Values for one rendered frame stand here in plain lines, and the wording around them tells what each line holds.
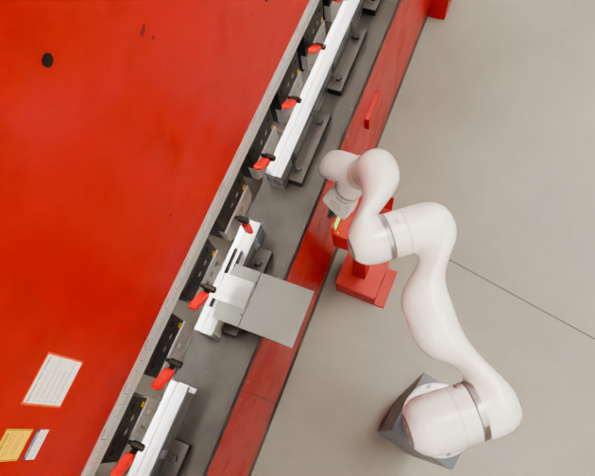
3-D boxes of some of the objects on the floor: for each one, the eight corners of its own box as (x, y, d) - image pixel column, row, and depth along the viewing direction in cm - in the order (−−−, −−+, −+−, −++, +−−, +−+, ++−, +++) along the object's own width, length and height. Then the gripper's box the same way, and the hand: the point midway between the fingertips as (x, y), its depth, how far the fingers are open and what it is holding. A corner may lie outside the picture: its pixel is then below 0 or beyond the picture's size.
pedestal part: (383, 308, 251) (384, 302, 239) (335, 290, 257) (334, 283, 245) (398, 272, 256) (399, 264, 245) (350, 254, 262) (350, 246, 251)
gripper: (372, 200, 160) (353, 223, 177) (337, 167, 162) (322, 194, 178) (357, 214, 157) (340, 237, 174) (322, 181, 159) (308, 206, 175)
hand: (332, 212), depth 174 cm, fingers closed
